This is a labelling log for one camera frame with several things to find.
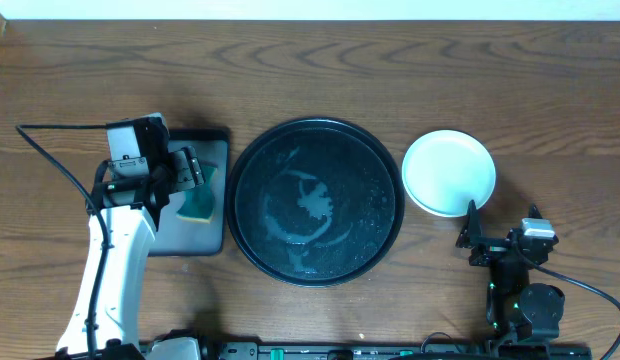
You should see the green sponge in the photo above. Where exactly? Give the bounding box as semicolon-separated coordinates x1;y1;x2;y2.
177;164;217;223

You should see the light green plate front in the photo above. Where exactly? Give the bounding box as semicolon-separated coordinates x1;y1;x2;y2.
401;130;497;218

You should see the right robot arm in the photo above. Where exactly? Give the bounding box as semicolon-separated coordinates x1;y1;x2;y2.
456;202;565;343

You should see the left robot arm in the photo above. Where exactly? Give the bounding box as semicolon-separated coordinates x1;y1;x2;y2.
57;146;205;359

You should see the black rectangular tray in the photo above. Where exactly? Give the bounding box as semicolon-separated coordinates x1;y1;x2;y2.
149;129;229;257

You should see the round black tray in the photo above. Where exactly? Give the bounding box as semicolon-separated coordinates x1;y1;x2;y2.
226;118;405;287

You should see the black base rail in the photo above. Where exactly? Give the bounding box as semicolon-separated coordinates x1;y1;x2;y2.
139;329;593;360

